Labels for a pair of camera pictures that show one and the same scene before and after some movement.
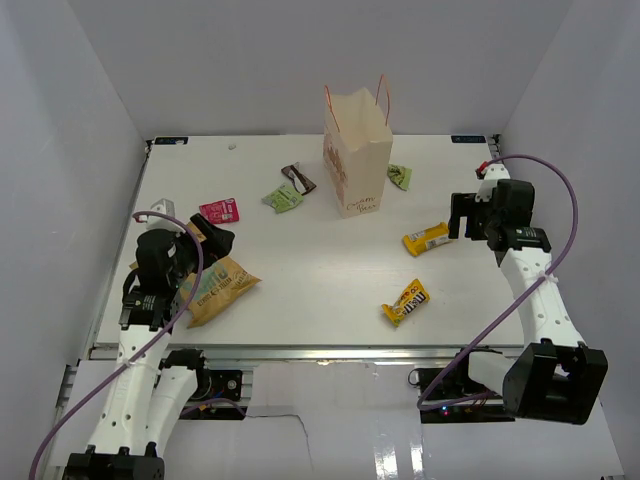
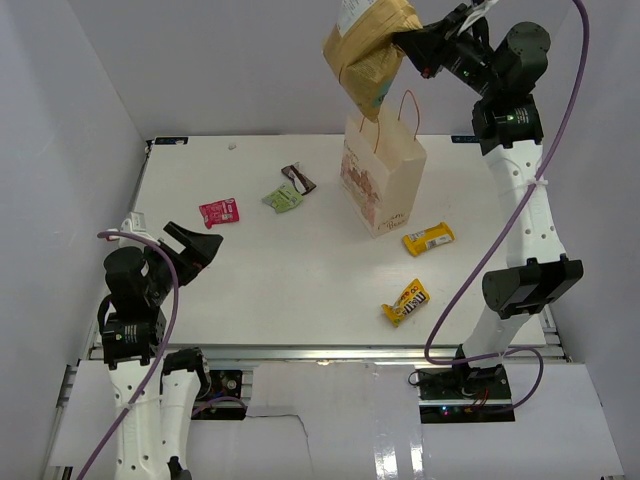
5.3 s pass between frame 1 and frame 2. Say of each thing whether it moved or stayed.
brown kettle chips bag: moved
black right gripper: moved
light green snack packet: stayed
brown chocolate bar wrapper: stayed
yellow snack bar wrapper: stayed
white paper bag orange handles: moved
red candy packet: stayed
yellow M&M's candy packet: stayed
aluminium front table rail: stayed
